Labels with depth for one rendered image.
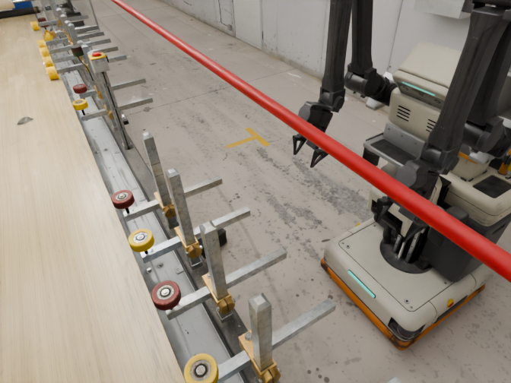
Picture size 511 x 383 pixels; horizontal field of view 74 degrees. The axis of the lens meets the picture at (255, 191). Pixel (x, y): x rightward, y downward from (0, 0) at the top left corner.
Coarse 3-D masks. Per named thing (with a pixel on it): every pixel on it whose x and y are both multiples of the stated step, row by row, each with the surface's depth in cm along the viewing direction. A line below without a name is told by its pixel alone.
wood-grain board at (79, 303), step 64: (0, 64) 255; (0, 128) 176; (64, 128) 173; (0, 192) 135; (64, 192) 134; (0, 256) 110; (64, 256) 108; (128, 256) 107; (0, 320) 92; (64, 320) 91; (128, 320) 91
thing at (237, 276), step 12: (276, 252) 116; (252, 264) 113; (264, 264) 113; (228, 276) 110; (240, 276) 109; (204, 288) 107; (228, 288) 109; (180, 300) 104; (192, 300) 103; (204, 300) 106; (168, 312) 101; (180, 312) 103
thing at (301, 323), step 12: (312, 312) 97; (324, 312) 96; (288, 324) 94; (300, 324) 94; (312, 324) 97; (276, 336) 92; (288, 336) 92; (228, 360) 87; (240, 360) 87; (228, 372) 85
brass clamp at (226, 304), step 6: (204, 276) 109; (204, 282) 109; (210, 282) 107; (210, 288) 105; (228, 294) 103; (216, 300) 102; (222, 300) 102; (228, 300) 102; (234, 300) 104; (216, 306) 105; (222, 306) 101; (228, 306) 102; (234, 306) 104; (222, 312) 102
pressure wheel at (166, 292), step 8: (168, 280) 99; (160, 288) 97; (168, 288) 97; (176, 288) 97; (152, 296) 95; (160, 296) 95; (168, 296) 95; (176, 296) 95; (160, 304) 93; (168, 304) 94; (176, 304) 96
